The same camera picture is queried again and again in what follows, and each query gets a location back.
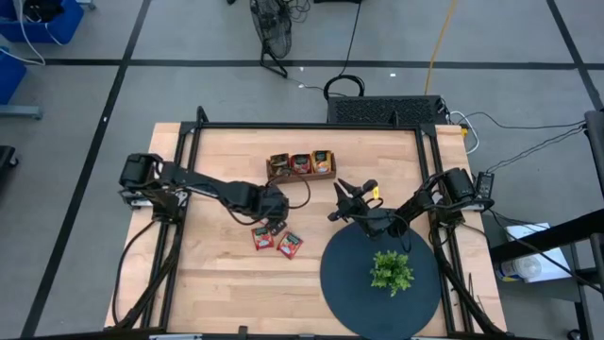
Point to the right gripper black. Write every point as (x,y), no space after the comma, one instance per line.
(373,219)

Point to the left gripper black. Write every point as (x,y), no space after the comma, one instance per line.
(273,205)

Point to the wooden three-compartment tea box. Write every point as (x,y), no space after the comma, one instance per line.
(302,178)

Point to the orange tea packet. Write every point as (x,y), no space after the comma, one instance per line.
(322,161)

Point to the red tea packet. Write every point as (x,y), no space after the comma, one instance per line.
(290,245)
(300,163)
(262,238)

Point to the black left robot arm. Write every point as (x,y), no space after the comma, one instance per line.
(203,181)

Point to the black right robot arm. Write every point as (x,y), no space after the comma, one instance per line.
(424,203)

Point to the black perforated computer tower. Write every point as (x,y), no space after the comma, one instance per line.
(387,110)

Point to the small green artificial plant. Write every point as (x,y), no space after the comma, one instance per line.
(391,273)

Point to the round dark blue placemat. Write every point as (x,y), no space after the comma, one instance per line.
(349,293)

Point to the black power adapter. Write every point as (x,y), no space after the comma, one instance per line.
(485,184)

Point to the black floor fan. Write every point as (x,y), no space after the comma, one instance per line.
(271,26)

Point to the white wipes canister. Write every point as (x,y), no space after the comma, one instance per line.
(519,269)

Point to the black metal shelf stand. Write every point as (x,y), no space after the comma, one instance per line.
(542,238)

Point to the white box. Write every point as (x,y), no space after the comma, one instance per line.
(552,264)

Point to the grey cart base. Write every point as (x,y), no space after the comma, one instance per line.
(21,112)

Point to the black cart wheel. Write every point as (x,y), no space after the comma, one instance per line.
(7,158)

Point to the large blue bin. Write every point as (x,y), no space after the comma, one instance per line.
(61,26)

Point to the blue cart bin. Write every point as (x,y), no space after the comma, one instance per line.
(10,75)

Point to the black metal table frame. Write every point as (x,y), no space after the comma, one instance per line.
(307,126)

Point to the small black table camera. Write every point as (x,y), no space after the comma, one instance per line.
(243,331)

